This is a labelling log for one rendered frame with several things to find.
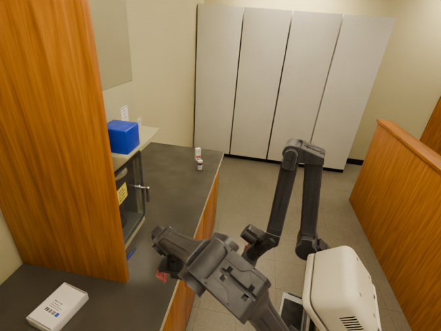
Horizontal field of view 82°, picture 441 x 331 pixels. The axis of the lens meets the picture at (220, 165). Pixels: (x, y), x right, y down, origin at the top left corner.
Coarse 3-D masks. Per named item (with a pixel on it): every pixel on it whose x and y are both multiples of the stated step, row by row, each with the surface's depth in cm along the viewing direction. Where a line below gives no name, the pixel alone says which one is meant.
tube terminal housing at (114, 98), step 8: (112, 88) 94; (120, 88) 100; (128, 88) 106; (104, 96) 90; (112, 96) 95; (120, 96) 101; (128, 96) 107; (104, 104) 91; (112, 104) 96; (120, 104) 102; (128, 104) 108; (112, 112) 97; (128, 112) 109
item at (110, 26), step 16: (96, 0) 79; (112, 0) 87; (96, 16) 80; (112, 16) 88; (96, 32) 81; (112, 32) 90; (128, 32) 100; (96, 48) 82; (112, 48) 91; (128, 48) 101; (112, 64) 92; (128, 64) 103; (112, 80) 94; (128, 80) 105
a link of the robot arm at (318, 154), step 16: (288, 144) 82; (304, 144) 83; (304, 160) 80; (320, 160) 78; (304, 176) 84; (320, 176) 82; (304, 192) 87; (304, 208) 89; (304, 224) 92; (304, 240) 91; (304, 256) 94
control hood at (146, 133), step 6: (138, 126) 117; (144, 126) 117; (144, 132) 111; (150, 132) 112; (156, 132) 113; (144, 138) 105; (150, 138) 107; (114, 156) 90; (120, 156) 90; (126, 156) 90; (114, 162) 91; (120, 162) 90; (114, 168) 92
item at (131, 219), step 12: (132, 156) 116; (120, 168) 106; (132, 168) 117; (120, 180) 108; (132, 180) 119; (132, 192) 121; (120, 204) 111; (132, 204) 123; (144, 204) 138; (120, 216) 112; (132, 216) 125; (132, 228) 127
